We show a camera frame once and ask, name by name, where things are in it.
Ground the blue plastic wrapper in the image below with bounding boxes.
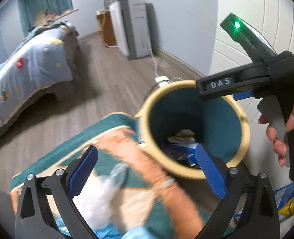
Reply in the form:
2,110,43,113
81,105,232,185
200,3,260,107
161,142,200,169

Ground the crumpled white paper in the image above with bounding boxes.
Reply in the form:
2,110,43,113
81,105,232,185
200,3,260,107
167,129,196,144

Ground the blue and yellow packet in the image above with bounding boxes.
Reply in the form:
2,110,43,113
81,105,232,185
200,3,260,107
273,182,294,217

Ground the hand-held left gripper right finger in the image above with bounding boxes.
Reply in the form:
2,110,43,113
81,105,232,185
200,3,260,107
195,143,280,239

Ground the person's right hand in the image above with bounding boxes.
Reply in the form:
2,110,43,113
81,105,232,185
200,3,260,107
259,97,294,167

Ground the bed with blue printed blanket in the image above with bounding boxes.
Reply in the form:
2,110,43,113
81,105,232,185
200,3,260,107
0,21,81,150

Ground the horse print mat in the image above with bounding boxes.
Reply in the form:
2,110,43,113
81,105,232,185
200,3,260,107
10,112,237,239

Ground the teal bin with yellow rim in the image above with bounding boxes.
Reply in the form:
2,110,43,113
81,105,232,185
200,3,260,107
134,80,250,180

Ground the light blue plastic bag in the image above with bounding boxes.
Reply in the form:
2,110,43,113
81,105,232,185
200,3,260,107
54,215,153,239

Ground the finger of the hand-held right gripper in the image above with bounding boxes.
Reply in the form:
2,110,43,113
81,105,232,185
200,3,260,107
233,91,255,101

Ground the white tissue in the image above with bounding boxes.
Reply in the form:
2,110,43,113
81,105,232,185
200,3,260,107
73,164,129,229

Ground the white power cable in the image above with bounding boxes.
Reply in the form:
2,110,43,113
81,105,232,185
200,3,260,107
147,42,163,78

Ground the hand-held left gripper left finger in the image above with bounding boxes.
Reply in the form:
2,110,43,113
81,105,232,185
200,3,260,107
15,146,99,239

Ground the white power strip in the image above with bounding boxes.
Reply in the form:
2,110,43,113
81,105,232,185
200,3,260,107
154,75,172,84

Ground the grey and white cabinet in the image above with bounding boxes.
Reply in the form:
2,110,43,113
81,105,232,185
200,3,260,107
108,0,154,61

